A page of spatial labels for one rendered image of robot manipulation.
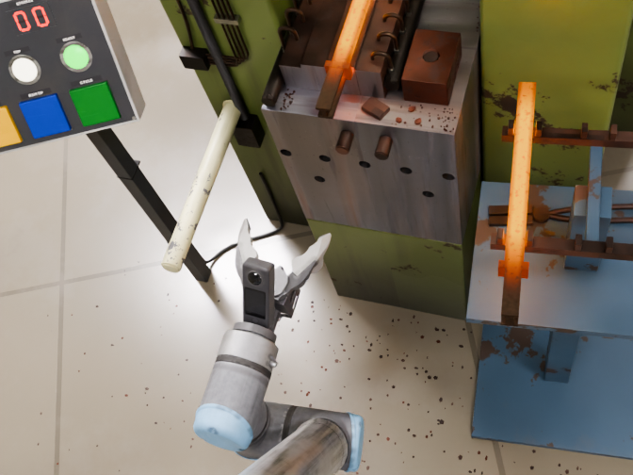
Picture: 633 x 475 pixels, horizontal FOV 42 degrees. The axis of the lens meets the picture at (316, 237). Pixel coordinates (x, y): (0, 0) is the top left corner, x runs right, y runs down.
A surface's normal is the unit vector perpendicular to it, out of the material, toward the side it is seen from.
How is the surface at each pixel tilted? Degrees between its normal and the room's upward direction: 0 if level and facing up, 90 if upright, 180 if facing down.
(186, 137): 0
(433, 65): 0
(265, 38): 90
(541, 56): 90
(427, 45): 0
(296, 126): 90
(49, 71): 60
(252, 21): 90
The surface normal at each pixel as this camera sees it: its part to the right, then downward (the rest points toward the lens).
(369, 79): -0.28, 0.87
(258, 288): -0.38, 0.48
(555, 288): -0.18, -0.46
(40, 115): 0.04, 0.52
